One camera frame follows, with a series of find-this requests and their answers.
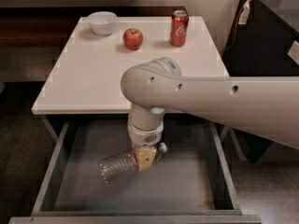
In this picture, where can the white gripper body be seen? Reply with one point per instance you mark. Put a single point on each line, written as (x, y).
(146, 138)

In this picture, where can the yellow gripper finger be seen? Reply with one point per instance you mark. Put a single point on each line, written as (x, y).
(144, 157)

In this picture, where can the clear plastic water bottle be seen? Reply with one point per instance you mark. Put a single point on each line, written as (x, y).
(124, 163)

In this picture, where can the grey top drawer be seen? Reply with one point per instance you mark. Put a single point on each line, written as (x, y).
(189, 184)

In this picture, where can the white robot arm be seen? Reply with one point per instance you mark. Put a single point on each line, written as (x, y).
(154, 87)

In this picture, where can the white top drawer cabinet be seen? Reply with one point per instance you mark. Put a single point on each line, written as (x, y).
(86, 78)

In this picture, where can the red apple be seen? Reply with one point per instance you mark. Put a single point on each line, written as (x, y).
(132, 38)

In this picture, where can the white bowl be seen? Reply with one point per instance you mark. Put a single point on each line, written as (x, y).
(102, 22)

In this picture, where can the red cola can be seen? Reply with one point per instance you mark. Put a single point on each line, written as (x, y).
(179, 25)

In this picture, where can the white wall outlet plate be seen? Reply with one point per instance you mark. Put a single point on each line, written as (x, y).
(294, 52)

